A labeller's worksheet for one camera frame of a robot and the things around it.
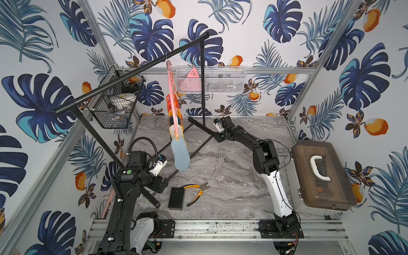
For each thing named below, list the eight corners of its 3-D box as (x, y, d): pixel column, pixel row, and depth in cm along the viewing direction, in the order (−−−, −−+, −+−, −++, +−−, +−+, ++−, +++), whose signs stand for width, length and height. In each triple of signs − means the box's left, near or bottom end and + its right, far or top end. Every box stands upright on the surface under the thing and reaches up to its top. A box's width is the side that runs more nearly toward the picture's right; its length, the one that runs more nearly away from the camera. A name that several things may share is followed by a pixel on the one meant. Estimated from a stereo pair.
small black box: (169, 210, 82) (167, 207, 78) (171, 190, 89) (170, 187, 85) (183, 210, 82) (182, 208, 78) (184, 190, 89) (183, 187, 85)
